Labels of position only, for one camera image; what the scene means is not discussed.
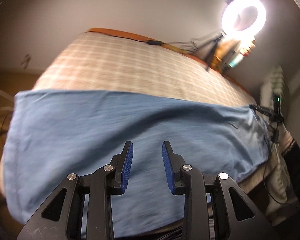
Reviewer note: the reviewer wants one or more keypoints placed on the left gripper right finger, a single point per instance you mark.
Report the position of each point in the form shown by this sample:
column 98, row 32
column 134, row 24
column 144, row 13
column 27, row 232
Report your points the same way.
column 235, row 216

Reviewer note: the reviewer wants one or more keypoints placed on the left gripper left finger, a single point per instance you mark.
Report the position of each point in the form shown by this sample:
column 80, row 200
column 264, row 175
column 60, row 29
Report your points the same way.
column 60, row 215

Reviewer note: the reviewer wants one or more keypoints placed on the blue denim jeans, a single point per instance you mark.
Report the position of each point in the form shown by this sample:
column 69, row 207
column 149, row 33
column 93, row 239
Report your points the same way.
column 57, row 132

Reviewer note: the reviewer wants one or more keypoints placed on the green patterned white pillow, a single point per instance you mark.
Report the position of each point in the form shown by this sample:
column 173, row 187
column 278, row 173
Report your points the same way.
column 274, row 83

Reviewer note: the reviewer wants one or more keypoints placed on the orange bed sheet edge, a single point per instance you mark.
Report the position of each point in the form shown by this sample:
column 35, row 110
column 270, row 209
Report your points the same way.
column 144, row 39

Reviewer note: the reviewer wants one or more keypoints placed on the black ring light tripod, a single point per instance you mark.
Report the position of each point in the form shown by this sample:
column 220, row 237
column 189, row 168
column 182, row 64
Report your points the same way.
column 212, row 44

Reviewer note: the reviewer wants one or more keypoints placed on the bright ring light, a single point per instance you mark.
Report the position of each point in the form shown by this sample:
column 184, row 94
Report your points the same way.
column 244, row 16

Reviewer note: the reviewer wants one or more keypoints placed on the metal door handle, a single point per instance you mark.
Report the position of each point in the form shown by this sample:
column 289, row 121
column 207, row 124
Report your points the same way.
column 25, row 63

